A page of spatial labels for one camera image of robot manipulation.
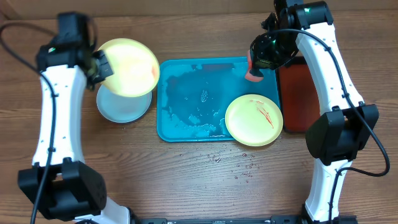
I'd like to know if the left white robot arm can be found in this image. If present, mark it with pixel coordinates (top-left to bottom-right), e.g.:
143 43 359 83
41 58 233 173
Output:
18 12 134 223

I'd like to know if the black red lacquer tray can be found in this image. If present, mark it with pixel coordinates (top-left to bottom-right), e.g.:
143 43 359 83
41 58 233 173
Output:
276 57 320 133

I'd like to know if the yellow-green plate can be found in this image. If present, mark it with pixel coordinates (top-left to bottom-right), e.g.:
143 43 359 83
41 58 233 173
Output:
225 94 284 147
99 38 160 97

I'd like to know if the teal plastic tray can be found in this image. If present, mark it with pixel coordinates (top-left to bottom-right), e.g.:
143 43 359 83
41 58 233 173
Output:
157 57 280 142

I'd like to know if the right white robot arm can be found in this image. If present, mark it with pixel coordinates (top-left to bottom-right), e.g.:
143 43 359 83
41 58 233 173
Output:
246 0 379 223

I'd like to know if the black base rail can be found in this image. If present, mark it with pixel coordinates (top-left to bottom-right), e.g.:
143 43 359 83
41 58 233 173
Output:
136 214 358 224

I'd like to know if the orange black sponge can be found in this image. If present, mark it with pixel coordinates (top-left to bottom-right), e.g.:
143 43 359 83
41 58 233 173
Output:
244 50 264 82

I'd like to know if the light blue plate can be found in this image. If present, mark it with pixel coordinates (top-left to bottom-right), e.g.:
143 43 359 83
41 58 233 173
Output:
96 85 152 123

